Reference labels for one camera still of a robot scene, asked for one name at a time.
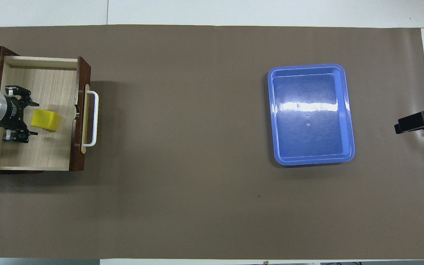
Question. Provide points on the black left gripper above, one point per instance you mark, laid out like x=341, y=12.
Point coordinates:
x=12, y=112

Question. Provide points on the blue plastic tray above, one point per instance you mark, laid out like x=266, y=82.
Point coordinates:
x=311, y=121

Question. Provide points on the brown paper table mat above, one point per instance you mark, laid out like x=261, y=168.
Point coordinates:
x=182, y=147

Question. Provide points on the yellow cube block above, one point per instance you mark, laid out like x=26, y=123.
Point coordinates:
x=45, y=119

